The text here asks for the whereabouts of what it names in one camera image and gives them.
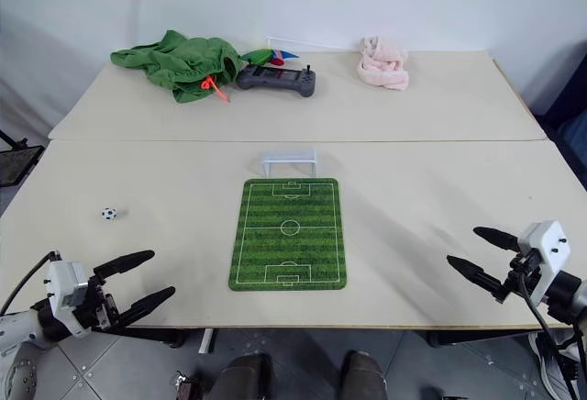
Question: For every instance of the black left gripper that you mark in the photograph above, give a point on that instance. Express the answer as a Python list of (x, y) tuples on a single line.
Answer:
[(97, 304)]

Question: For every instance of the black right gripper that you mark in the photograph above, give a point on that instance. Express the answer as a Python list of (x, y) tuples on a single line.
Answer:
[(523, 276)]

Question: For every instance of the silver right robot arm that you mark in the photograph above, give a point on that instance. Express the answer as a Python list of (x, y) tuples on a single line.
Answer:
[(571, 296)]

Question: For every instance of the tiny soccer ball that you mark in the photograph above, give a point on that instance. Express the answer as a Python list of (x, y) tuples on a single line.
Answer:
[(108, 214)]

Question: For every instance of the green soccer field mat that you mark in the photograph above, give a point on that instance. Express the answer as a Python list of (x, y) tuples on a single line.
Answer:
[(289, 234)]

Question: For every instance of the white sneaker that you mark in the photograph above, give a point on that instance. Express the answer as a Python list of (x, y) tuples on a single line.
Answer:
[(557, 363)]

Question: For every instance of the dark rounded left foot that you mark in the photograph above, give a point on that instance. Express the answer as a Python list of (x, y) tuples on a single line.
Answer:
[(243, 378)]

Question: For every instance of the dark rounded foot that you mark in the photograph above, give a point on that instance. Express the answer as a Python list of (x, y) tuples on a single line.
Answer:
[(362, 376), (243, 378)]

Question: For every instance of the black metal stand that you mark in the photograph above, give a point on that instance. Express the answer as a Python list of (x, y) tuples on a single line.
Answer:
[(16, 161)]

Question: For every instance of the dark rounded right foot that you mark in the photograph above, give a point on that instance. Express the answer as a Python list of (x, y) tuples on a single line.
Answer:
[(362, 376)]

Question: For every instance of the pink fluffy towel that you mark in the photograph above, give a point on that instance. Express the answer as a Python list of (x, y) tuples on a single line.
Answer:
[(384, 64)]

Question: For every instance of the grey handheld game controller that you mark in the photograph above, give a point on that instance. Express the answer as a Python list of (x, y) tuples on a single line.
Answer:
[(277, 80)]

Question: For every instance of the colourful plush toy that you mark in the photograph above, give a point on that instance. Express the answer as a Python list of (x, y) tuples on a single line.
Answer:
[(270, 57)]

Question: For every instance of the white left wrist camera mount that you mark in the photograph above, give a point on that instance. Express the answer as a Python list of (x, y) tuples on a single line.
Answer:
[(65, 284)]

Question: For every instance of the small white goal frame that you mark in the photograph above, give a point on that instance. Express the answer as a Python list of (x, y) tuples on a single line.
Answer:
[(289, 160)]

